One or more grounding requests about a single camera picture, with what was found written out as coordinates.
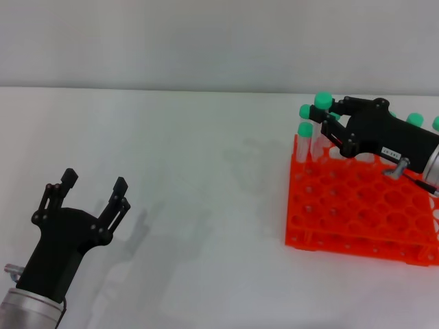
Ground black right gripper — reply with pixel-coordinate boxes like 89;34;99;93
309;96;439;174

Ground silver plug with black cable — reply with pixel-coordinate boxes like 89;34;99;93
382;157;439;197
3;263;25;284

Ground orange plastic test tube rack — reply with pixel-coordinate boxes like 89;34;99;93
285;134;439;267

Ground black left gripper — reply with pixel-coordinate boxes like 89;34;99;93
15;167;132;304

